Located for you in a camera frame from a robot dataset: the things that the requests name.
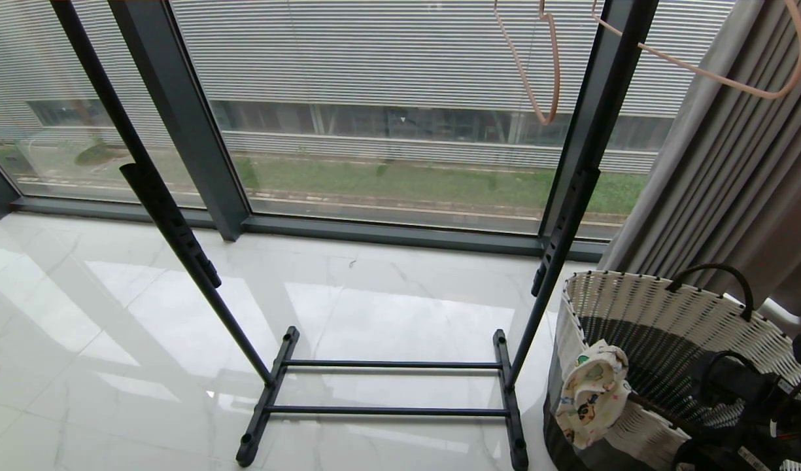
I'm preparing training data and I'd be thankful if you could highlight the white laundry basket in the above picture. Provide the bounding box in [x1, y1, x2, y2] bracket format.
[543, 264, 801, 471]

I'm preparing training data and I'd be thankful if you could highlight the window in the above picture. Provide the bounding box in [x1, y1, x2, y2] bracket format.
[0, 0, 738, 264]

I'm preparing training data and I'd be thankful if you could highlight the cream printed garment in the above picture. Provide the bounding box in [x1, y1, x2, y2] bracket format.
[556, 340, 632, 450]

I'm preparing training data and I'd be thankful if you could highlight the pink clothes hanger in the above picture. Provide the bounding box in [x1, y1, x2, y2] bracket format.
[591, 0, 801, 101]
[494, 0, 562, 126]

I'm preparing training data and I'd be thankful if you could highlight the beige curtain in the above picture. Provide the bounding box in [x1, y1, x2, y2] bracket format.
[600, 0, 801, 316]

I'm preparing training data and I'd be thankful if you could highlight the black clothes rack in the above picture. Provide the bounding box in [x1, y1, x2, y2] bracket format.
[49, 0, 636, 471]

